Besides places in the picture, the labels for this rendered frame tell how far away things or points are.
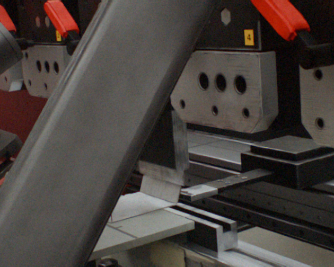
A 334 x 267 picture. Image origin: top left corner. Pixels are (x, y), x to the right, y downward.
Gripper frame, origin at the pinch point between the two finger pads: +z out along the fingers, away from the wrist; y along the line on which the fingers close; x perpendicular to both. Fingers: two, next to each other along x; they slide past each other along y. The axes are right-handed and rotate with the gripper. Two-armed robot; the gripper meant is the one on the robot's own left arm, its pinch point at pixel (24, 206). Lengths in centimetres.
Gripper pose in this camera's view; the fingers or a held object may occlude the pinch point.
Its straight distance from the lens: 85.9
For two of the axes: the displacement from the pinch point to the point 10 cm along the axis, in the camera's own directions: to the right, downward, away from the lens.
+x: -6.8, 6.3, -3.7
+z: 4.7, 7.6, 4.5
